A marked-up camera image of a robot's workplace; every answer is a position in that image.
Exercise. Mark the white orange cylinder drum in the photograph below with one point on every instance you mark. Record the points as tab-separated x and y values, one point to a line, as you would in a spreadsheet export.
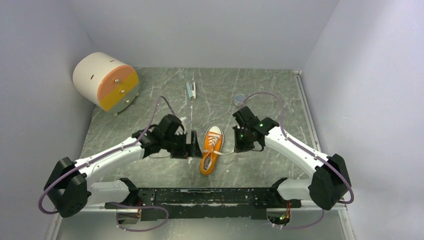
109	83

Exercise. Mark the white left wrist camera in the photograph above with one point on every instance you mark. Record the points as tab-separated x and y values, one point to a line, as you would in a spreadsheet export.
182	128

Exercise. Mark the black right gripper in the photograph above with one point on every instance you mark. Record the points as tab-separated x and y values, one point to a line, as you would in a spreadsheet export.
239	146

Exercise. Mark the white shoelace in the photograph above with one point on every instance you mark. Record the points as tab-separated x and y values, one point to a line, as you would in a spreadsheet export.
212	145

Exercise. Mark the small clear plastic jar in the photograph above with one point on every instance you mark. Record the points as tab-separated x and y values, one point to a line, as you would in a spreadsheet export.
239	99

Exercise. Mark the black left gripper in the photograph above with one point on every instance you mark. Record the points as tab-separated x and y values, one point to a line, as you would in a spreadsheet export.
186	150

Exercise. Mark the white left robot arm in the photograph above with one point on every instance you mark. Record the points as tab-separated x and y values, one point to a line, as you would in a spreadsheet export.
73	185

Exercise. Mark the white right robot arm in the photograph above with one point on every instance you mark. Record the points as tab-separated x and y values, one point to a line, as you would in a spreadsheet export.
328	178

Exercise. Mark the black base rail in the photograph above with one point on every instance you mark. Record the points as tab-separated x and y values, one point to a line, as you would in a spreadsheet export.
199	203

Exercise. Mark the orange canvas sneaker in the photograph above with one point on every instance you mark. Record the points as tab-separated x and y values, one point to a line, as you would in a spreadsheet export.
207	166

